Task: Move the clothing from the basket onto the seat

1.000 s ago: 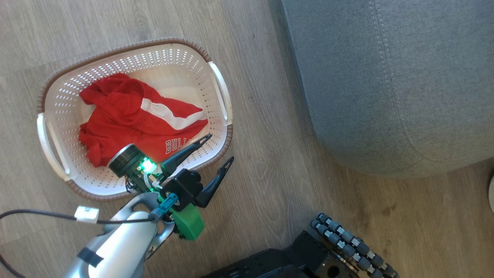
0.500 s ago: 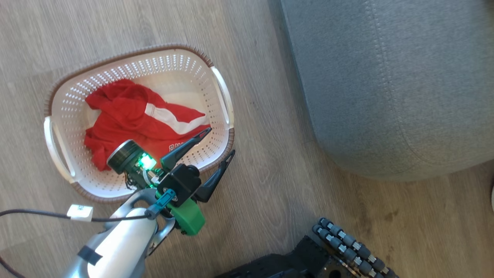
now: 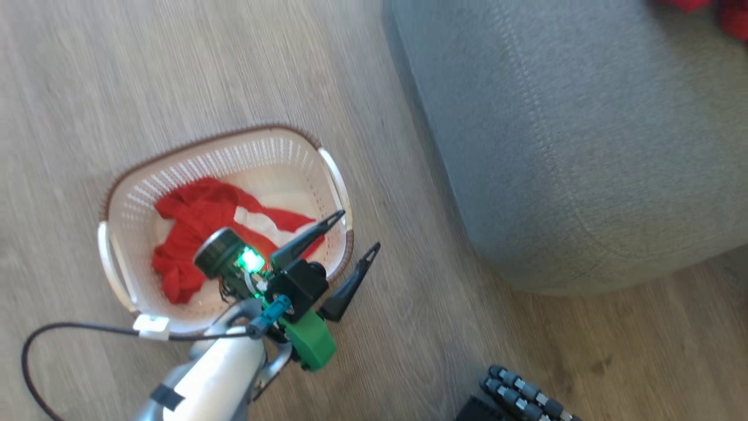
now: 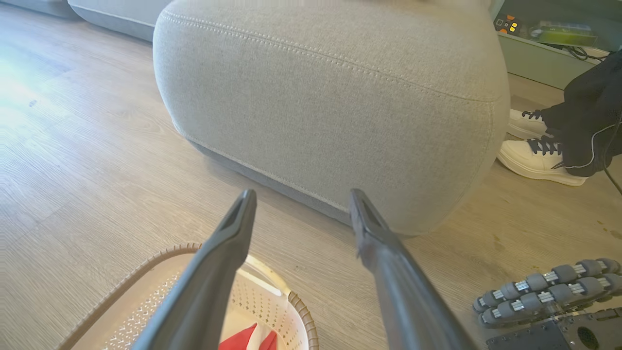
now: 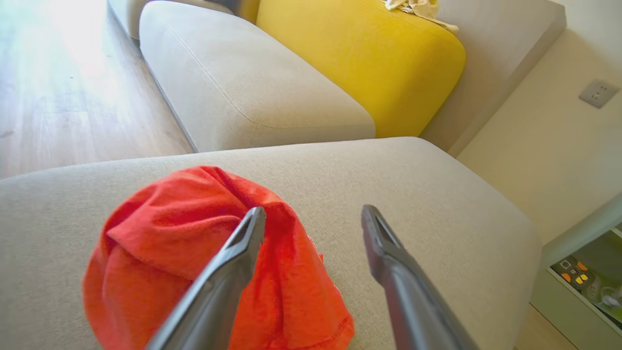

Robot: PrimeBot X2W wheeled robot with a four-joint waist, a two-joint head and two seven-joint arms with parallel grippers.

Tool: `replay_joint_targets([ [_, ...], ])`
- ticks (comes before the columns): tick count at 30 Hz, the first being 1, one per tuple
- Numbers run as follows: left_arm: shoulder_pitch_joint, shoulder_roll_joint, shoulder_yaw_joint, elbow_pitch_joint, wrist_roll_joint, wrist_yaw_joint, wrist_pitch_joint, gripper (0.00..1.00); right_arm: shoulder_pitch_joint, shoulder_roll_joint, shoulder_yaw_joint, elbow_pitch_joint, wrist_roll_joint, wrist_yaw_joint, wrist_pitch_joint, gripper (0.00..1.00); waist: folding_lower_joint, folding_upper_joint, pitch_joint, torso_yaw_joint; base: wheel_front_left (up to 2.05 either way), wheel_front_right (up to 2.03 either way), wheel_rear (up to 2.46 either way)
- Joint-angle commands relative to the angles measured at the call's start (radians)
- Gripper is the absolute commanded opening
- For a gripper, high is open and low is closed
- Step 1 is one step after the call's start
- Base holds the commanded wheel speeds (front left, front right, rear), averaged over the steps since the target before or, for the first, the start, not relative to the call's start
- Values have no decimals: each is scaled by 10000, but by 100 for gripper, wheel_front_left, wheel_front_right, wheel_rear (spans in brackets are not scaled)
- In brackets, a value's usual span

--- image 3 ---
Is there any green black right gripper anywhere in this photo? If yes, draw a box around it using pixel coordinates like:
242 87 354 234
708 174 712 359
266 210 382 372

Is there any red garment with white trim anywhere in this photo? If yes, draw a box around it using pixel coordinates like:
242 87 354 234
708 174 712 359
151 177 325 305

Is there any grey fabric sofa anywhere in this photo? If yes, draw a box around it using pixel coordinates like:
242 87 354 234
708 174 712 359
383 0 748 296

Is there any white plastic laundry basket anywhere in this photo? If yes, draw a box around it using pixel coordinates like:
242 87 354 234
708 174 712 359
96 124 355 335

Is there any teal cable connector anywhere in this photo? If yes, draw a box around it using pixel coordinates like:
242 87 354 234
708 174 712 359
248 295 292 340

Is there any white cable label tag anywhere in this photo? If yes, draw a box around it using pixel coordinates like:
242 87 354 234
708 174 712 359
133 314 171 341

